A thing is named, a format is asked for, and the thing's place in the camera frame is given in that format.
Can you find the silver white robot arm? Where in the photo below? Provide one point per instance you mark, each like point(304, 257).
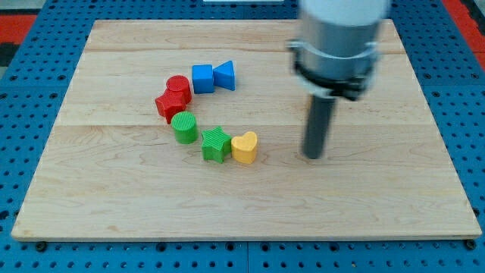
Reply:
point(335, 49)

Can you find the yellow heart block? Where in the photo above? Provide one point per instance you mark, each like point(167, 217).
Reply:
point(245, 147)

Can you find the green star block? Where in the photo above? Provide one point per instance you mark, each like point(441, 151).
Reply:
point(216, 144)

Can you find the green cylinder block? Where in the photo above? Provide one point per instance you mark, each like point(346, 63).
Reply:
point(185, 127)

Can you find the blue triangle block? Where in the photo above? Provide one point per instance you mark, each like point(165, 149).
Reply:
point(224, 76)

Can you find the blue cube block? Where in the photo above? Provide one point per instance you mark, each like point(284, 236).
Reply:
point(202, 78)

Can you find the light wooden board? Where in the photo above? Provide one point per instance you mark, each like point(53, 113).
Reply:
point(112, 171)

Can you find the red pentagon block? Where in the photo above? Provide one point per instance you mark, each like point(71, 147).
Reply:
point(169, 104)

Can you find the red cylinder block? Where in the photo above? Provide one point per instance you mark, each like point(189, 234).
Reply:
point(180, 84)

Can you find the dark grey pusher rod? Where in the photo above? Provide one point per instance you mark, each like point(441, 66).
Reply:
point(319, 117)

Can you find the blue perforated table mat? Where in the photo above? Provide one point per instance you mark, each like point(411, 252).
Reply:
point(37, 78)

